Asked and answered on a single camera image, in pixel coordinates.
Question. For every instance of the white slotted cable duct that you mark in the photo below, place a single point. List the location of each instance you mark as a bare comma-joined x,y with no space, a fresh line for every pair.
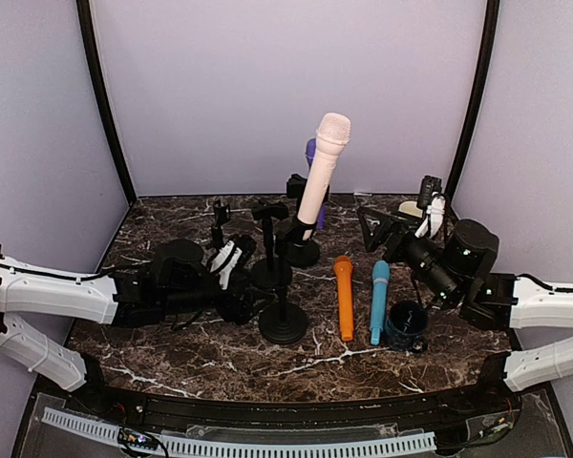
208,442

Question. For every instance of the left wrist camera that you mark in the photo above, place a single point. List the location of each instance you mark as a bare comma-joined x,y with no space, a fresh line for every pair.
235,253

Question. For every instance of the black front rail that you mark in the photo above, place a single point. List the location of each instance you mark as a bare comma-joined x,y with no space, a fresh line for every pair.
444,409

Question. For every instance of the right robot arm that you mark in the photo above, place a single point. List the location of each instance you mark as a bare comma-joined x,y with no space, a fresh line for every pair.
459,273

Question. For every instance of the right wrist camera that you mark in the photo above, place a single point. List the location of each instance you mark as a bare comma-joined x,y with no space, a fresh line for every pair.
433,202

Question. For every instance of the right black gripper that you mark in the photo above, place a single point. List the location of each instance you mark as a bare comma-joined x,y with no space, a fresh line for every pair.
371,242

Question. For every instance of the purple microphone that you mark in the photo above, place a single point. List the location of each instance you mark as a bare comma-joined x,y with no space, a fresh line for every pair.
309,154

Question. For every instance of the white ribbed mug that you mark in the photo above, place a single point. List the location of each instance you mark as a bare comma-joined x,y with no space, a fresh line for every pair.
409,207

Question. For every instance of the blue microphone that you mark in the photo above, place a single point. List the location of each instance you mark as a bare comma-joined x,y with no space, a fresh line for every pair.
380,281

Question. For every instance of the black frame post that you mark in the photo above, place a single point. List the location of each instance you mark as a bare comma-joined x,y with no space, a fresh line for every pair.
485,52
103,104

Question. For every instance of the black stand of pink microphone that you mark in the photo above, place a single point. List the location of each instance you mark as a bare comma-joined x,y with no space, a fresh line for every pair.
283,322

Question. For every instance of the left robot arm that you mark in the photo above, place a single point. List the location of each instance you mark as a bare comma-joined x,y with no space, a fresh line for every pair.
176,281

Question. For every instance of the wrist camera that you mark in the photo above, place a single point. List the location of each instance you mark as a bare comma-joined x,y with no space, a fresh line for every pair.
433,202
235,253

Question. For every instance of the orange microphone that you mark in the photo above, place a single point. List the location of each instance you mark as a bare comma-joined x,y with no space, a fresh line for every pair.
343,271

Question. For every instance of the black stand of orange microphone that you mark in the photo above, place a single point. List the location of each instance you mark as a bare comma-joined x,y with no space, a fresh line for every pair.
264,273

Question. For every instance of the left black frame post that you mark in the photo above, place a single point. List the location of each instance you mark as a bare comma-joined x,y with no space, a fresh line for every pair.
103,104

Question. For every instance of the pink microphone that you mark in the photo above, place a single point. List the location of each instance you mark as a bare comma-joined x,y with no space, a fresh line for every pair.
332,137

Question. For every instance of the right black frame post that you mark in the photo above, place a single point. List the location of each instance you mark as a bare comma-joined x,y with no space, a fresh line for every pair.
485,52

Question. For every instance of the dark blue mug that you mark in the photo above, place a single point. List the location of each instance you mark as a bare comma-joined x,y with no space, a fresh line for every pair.
404,327

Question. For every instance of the black stand of purple microphone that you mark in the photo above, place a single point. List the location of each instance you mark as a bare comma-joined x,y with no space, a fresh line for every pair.
302,250

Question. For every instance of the black stand of blue microphone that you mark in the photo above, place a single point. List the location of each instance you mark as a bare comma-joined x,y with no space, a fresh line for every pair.
221,216

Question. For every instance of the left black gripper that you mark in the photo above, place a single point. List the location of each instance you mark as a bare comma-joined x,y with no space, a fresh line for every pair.
244,313

